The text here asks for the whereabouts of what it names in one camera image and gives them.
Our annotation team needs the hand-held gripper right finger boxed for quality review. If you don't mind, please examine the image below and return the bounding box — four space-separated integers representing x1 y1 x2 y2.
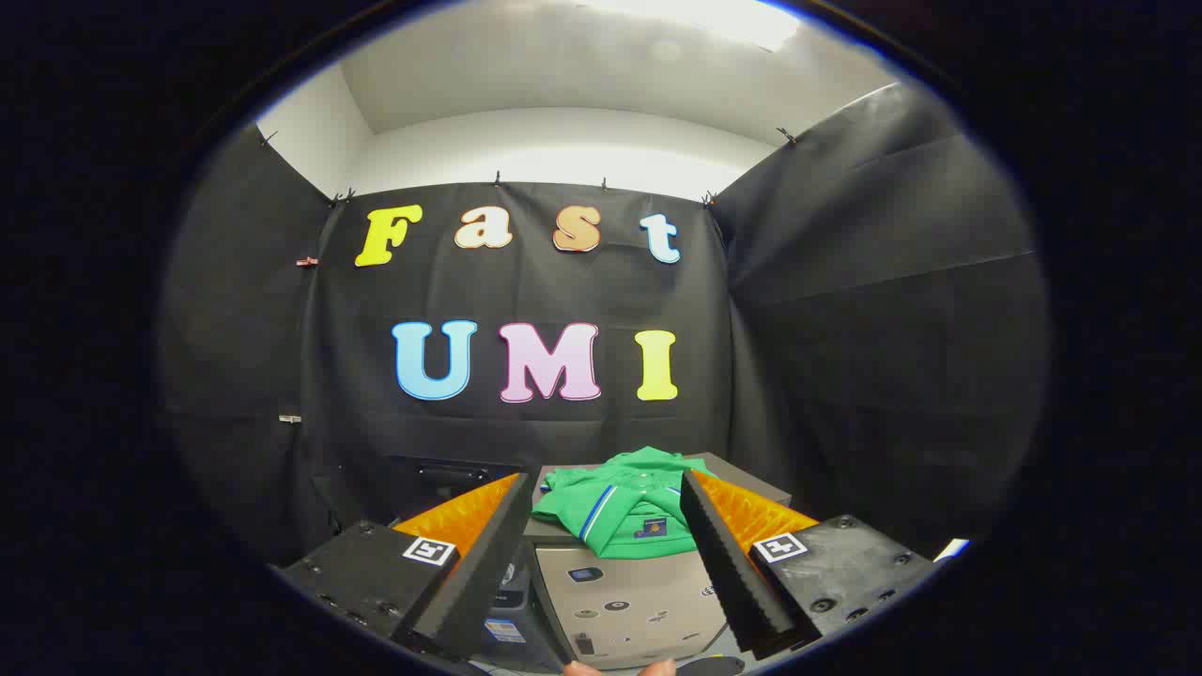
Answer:
679 469 941 661

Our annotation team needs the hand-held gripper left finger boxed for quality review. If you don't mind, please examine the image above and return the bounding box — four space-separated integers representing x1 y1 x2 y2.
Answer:
270 471 539 664

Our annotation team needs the green polo shirt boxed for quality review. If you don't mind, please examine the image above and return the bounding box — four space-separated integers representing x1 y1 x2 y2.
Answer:
532 447 715 561

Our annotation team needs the black backdrop cloth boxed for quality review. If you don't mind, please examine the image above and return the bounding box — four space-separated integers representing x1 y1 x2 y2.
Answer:
160 83 1050 569

